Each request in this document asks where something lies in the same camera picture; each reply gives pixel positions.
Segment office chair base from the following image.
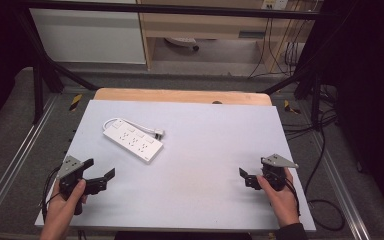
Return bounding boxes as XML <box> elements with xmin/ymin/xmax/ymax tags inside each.
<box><xmin>163</xmin><ymin>36</ymin><xmax>201</xmax><ymax>52</ymax></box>

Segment black floor cables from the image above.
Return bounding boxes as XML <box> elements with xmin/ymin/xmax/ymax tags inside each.
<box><xmin>280</xmin><ymin>83</ymin><xmax>347</xmax><ymax>232</ymax></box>

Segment light wooden desk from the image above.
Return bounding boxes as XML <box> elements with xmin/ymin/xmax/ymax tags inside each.
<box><xmin>135</xmin><ymin>0</ymin><xmax>318</xmax><ymax>74</ymax></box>

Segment aluminium rail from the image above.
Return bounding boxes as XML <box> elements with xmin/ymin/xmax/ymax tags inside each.
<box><xmin>0</xmin><ymin>94</ymin><xmax>60</xmax><ymax>228</ymax></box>
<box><xmin>307</xmin><ymin>132</ymin><xmax>372</xmax><ymax>240</ymax></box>

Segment person's right hand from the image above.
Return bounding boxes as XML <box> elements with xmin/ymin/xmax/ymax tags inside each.
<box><xmin>256</xmin><ymin>167</ymin><xmax>301</xmax><ymax>230</ymax></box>

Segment hanging black cables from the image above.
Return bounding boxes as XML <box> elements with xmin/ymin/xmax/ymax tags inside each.
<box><xmin>247</xmin><ymin>9</ymin><xmax>306</xmax><ymax>80</ymax></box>

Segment wooden table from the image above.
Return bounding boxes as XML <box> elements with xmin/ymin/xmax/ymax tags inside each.
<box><xmin>93</xmin><ymin>87</ymin><xmax>274</xmax><ymax>107</ymax></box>

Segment white power strip cable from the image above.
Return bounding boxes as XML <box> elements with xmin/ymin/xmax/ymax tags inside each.
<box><xmin>102</xmin><ymin>117</ymin><xmax>158</xmax><ymax>134</ymax></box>

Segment person's left hand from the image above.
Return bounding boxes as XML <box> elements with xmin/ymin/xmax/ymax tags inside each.
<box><xmin>43</xmin><ymin>179</ymin><xmax>89</xmax><ymax>232</ymax></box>

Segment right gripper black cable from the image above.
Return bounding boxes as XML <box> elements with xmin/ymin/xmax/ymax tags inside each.
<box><xmin>283</xmin><ymin>177</ymin><xmax>302</xmax><ymax>218</ymax></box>

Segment white cabinet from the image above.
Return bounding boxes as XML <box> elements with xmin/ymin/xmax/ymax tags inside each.
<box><xmin>29</xmin><ymin>7</ymin><xmax>147</xmax><ymax>65</ymax></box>

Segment white wall socket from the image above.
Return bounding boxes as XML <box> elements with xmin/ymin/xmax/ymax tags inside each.
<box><xmin>261</xmin><ymin>0</ymin><xmax>290</xmax><ymax>11</ymax></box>

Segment white power strip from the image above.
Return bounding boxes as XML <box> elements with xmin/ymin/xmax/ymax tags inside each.
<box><xmin>102</xmin><ymin>118</ymin><xmax>165</xmax><ymax>165</ymax></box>

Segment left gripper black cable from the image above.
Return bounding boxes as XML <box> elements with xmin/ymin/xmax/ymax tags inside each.
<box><xmin>41</xmin><ymin>165</ymin><xmax>63</xmax><ymax>222</ymax></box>

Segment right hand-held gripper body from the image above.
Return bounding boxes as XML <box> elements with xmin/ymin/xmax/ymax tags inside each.
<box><xmin>244</xmin><ymin>153</ymin><xmax>299</xmax><ymax>192</ymax></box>

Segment black curtain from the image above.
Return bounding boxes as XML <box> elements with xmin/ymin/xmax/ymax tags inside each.
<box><xmin>321</xmin><ymin>0</ymin><xmax>384</xmax><ymax>228</ymax></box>
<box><xmin>0</xmin><ymin>0</ymin><xmax>36</xmax><ymax>136</ymax></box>

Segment yellow black tape marker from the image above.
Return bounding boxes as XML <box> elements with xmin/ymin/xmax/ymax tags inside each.
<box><xmin>68</xmin><ymin>93</ymin><xmax>83</xmax><ymax>112</ymax></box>
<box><xmin>283</xmin><ymin>99</ymin><xmax>302</xmax><ymax>115</ymax></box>

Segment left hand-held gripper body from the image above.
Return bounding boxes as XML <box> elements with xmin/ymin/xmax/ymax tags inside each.
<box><xmin>56</xmin><ymin>154</ymin><xmax>109</xmax><ymax>216</ymax></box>

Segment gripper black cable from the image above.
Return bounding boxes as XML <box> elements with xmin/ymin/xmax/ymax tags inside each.
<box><xmin>41</xmin><ymin>165</ymin><xmax>63</xmax><ymax>222</ymax></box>
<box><xmin>283</xmin><ymin>177</ymin><xmax>302</xmax><ymax>218</ymax></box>

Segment light grey table board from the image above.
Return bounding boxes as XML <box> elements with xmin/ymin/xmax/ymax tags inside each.
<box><xmin>34</xmin><ymin>99</ymin><xmax>317</xmax><ymax>233</ymax></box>

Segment black metal frame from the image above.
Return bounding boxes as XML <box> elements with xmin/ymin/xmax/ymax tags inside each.
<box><xmin>12</xmin><ymin>0</ymin><xmax>335</xmax><ymax>129</ymax></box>

